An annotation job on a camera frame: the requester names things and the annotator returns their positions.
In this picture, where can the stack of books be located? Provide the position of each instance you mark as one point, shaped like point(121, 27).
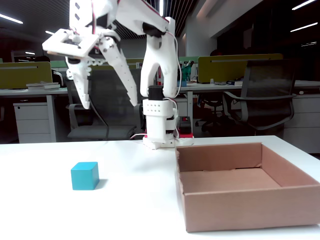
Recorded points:
point(43, 85)

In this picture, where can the long white office desk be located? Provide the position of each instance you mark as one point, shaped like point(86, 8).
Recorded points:
point(212, 87)

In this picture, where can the white desk side cabinet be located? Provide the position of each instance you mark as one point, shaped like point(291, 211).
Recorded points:
point(305, 120)

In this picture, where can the teal figurine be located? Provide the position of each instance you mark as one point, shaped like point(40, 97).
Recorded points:
point(186, 71)

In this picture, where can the brown cardboard box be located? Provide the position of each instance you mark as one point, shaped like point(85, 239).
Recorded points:
point(250, 212)

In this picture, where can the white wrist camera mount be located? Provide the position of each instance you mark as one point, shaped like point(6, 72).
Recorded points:
point(57, 46)

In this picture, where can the seated person dark jacket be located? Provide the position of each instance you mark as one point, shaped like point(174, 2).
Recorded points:
point(57, 77)

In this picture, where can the ceiling light strip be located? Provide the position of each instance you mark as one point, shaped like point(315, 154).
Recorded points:
point(11, 18)
point(49, 32)
point(161, 7)
point(303, 27)
point(303, 5)

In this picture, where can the large black office chair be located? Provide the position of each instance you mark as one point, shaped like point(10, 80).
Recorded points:
point(270, 82)

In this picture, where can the olive desk partition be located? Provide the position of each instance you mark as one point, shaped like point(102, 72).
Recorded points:
point(135, 61)
point(25, 75)

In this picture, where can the dark flat book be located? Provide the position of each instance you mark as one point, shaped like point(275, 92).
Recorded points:
point(234, 82)

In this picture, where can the grey mesh office chair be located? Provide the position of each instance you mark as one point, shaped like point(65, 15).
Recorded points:
point(107, 85)

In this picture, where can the blue cube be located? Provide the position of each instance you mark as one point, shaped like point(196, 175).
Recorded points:
point(83, 177)

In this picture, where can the yellow desk partition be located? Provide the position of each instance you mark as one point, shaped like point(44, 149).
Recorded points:
point(225, 70)

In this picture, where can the white drawer cabinet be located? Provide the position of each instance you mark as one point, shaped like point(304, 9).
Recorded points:
point(32, 122)

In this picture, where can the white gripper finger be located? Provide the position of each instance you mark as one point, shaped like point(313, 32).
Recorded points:
point(122, 70)
point(81, 82)

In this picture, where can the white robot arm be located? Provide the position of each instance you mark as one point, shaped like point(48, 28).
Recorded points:
point(160, 65)

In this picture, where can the red black table clamp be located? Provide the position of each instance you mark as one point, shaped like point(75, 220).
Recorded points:
point(185, 125)
point(145, 131)

